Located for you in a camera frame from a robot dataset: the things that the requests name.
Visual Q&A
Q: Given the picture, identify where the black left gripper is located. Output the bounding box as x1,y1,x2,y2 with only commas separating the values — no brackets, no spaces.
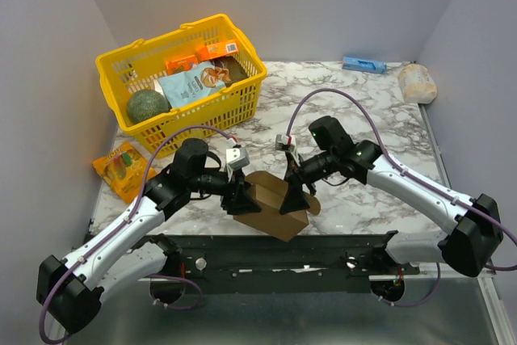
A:
189,163,263,216

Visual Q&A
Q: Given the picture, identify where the brown cardboard box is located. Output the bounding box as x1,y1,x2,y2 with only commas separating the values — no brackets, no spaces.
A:
233,170,322,242

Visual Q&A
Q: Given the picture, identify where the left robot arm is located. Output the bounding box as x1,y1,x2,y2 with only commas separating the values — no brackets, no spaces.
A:
36,138,261,344

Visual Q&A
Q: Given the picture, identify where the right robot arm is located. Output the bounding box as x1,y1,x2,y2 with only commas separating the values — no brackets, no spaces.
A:
275,116,503,277

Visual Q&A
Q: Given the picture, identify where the blue flat box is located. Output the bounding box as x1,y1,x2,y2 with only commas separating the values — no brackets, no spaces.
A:
342,57,387,74

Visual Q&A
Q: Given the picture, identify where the orange scrub mommy box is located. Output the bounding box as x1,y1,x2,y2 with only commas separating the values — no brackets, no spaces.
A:
165,55,199,75

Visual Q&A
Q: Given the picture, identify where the orange gummy candy bag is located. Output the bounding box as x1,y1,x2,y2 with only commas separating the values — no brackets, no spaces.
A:
92,141,148,204

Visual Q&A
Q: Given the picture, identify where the light blue cassava chips bag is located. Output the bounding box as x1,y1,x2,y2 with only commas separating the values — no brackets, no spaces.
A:
158,61,233,108

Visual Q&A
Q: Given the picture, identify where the green melon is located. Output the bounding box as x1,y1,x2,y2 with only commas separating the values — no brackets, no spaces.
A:
126,89,170,124

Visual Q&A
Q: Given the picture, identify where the white bagged bread loaf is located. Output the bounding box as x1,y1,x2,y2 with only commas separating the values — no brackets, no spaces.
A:
398,64,437,104

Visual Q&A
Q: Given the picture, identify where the yellow plastic shopping basket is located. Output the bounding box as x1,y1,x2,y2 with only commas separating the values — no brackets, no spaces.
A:
96,14,267,158

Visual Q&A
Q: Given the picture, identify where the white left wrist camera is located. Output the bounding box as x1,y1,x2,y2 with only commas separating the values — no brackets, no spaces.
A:
225,145,250,180

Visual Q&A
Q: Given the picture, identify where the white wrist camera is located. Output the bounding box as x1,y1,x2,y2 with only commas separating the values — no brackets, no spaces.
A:
225,145,250,180
275,134,300,165

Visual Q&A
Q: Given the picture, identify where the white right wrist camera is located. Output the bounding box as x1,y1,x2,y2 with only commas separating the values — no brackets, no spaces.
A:
275,134,300,165

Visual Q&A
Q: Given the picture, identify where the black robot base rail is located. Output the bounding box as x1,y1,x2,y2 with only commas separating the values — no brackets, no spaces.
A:
82,231,429,296

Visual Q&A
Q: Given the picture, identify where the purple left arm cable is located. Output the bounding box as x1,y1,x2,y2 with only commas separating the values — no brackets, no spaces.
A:
38,124,239,345

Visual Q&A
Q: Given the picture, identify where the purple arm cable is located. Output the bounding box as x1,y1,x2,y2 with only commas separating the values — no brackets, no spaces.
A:
284,88,517,308
38,124,239,345

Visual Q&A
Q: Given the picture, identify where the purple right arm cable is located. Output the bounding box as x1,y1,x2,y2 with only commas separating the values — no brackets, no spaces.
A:
284,88,517,308

